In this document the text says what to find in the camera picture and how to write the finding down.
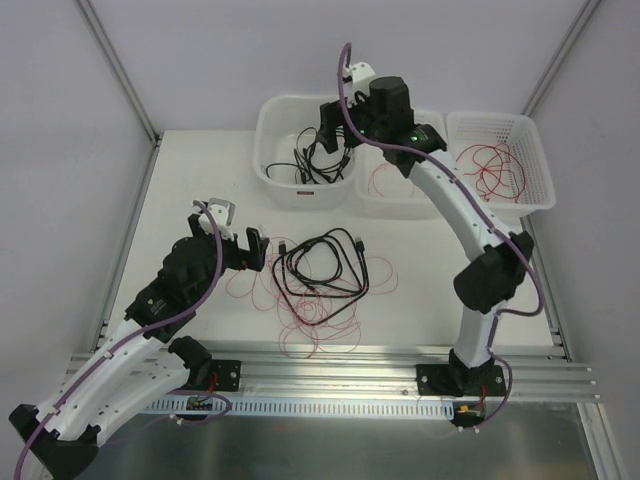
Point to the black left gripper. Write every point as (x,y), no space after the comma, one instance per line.
(232,251)

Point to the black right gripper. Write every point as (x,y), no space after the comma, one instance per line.
(338,124)

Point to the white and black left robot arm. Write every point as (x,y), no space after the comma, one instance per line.
(143,360)

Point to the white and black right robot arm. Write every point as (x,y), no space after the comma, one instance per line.
(377,112)

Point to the white solid plastic tub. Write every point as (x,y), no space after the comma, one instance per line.
(290,122)

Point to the white perforated middle basket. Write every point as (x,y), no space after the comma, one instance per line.
(381,192)

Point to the white perforated basket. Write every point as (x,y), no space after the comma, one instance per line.
(501,157)
(381,192)

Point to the white perforated right basket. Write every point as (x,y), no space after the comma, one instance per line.
(501,157)

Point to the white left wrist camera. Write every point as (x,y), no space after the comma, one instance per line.
(222,212)

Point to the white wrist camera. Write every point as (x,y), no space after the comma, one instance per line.
(222,212)
(358,76)

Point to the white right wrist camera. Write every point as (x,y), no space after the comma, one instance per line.
(358,76)

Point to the aluminium mounting rail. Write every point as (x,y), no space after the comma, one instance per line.
(540,374)

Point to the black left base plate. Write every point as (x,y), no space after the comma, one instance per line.
(216,375)

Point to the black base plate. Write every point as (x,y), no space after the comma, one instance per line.
(216,375)
(446,380)

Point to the white slotted cable duct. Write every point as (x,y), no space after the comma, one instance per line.
(403,408)

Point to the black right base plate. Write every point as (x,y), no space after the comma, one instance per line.
(446,380)

